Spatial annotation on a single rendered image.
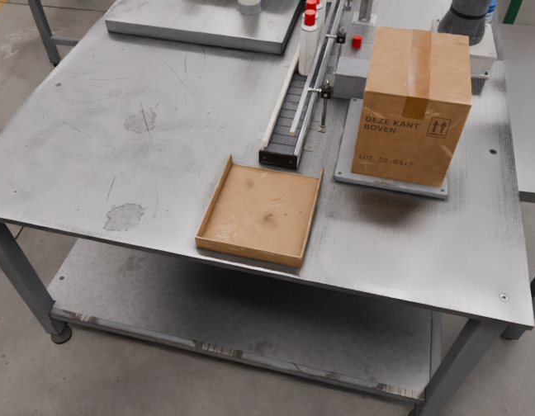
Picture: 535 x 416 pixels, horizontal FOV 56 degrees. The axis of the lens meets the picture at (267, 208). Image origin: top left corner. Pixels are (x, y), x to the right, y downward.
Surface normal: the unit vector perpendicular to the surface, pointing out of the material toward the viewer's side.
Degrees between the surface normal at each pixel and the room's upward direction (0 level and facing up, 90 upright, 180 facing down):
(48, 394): 0
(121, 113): 0
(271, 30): 0
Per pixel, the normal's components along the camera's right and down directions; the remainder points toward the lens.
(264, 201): 0.00, -0.65
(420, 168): -0.23, 0.73
